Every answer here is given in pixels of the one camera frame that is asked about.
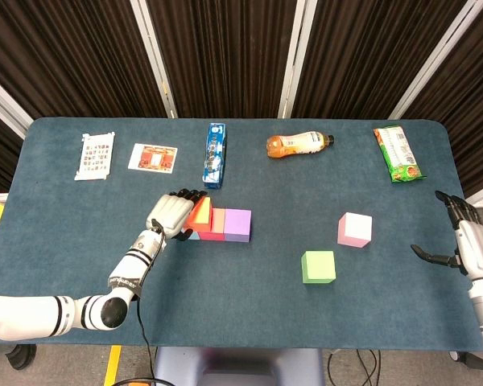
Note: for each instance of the pink cube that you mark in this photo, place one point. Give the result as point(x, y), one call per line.
point(355, 230)

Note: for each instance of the dark brown curtain panel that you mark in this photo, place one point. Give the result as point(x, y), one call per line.
point(225, 56)
point(467, 120)
point(64, 52)
point(0, 161)
point(358, 52)

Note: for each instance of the purple cube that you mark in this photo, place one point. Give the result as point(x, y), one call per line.
point(237, 225)

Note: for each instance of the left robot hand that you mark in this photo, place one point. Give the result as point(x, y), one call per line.
point(169, 213)

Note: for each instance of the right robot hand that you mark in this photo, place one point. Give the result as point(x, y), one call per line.
point(481, 253)

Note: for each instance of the red tan cube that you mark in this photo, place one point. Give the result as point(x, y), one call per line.
point(217, 225)

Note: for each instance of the white sticker sheet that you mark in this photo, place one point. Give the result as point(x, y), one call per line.
point(95, 157)

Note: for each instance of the blue biscuit box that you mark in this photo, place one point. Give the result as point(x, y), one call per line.
point(214, 157)

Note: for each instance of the blue felt table cover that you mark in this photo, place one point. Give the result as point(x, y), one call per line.
point(245, 309)

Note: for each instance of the orange yellow cube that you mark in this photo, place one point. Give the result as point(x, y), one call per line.
point(203, 213)

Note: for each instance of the green snack bag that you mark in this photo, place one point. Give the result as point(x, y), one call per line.
point(399, 154)

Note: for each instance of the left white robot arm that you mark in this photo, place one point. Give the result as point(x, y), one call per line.
point(36, 313)

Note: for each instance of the red and white card packet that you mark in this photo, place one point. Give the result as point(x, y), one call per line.
point(153, 158)

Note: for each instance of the orange drink bottle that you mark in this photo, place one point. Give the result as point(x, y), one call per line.
point(294, 145)

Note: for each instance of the green cube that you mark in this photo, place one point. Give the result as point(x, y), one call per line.
point(318, 267)

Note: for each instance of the light blue cube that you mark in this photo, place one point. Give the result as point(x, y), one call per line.
point(193, 236)

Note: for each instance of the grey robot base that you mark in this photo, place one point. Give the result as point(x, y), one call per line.
point(237, 368)

